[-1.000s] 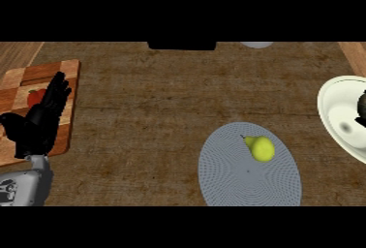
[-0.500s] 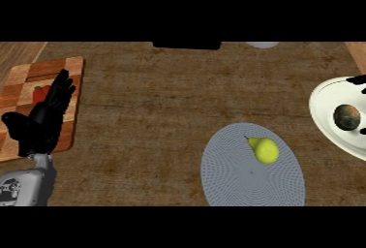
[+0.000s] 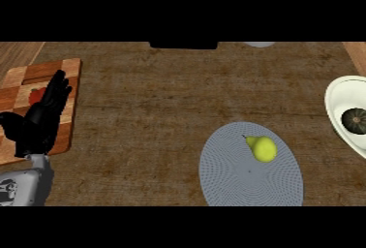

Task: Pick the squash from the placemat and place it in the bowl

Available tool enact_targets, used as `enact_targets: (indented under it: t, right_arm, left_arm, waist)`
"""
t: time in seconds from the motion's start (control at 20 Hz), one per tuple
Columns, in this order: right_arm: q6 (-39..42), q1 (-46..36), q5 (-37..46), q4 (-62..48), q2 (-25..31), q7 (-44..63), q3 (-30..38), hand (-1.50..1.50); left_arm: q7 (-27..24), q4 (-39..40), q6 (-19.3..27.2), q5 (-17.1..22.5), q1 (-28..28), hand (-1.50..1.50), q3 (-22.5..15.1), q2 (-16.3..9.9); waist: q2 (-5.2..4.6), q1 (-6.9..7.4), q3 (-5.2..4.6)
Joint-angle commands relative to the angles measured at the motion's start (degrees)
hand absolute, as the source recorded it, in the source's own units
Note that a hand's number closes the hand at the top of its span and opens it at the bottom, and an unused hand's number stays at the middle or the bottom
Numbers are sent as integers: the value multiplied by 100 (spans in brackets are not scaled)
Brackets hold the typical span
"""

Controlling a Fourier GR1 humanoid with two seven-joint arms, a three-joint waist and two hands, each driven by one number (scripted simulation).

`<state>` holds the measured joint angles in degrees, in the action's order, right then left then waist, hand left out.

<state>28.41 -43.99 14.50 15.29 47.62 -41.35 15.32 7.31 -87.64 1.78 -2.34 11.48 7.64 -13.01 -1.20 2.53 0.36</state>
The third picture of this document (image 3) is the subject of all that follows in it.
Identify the red vegetable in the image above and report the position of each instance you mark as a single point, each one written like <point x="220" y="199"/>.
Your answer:
<point x="35" y="95"/>

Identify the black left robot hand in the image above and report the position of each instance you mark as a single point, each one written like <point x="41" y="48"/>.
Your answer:
<point x="40" y="116"/>

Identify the checkered wooden cutting board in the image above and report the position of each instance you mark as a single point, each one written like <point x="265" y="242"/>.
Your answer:
<point x="28" y="77"/>

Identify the white bowl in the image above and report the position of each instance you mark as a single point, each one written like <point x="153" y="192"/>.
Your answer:
<point x="344" y="97"/>

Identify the pale grey round object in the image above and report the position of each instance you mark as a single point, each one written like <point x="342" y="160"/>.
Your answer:
<point x="259" y="44"/>

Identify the grey oval placemat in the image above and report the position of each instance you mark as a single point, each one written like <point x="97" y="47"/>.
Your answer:
<point x="248" y="180"/>

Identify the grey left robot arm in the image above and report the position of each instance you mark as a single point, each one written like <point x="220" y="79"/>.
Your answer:
<point x="29" y="184"/>

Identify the dark green round squash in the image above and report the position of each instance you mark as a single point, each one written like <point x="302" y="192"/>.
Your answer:
<point x="355" y="120"/>

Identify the black appliance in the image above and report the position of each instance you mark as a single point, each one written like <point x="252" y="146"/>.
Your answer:
<point x="183" y="45"/>

